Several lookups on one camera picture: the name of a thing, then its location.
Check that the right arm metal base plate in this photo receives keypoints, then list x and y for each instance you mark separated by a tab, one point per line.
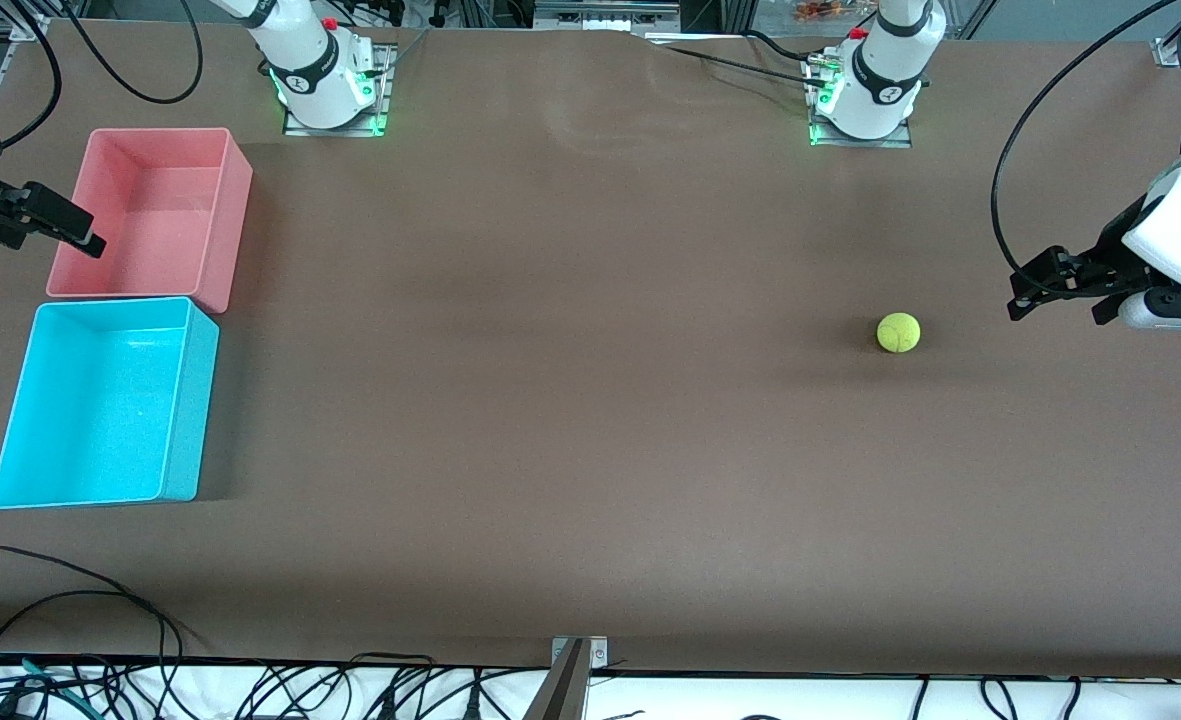
387	100

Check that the pink plastic bin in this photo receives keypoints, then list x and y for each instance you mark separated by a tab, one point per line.
150	210

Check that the small metal bracket plate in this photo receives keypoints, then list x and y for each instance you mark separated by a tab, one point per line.
600	655

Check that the aluminium camera post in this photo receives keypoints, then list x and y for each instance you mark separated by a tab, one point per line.
560	690

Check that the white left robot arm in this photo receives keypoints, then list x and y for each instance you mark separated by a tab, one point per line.
880	90

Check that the yellow-green tennis ball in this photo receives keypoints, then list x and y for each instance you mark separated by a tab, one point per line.
898	332

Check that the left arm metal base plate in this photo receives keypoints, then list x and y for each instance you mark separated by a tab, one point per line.
903	138

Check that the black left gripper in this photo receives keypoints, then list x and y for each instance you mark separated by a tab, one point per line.
1113	251

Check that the aluminium frame profile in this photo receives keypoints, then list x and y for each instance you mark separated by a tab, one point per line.
0	90
1168	52

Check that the grey equipment box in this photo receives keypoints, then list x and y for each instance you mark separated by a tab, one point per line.
600	15

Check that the blue plastic bin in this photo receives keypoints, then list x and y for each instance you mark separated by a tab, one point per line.
100	420

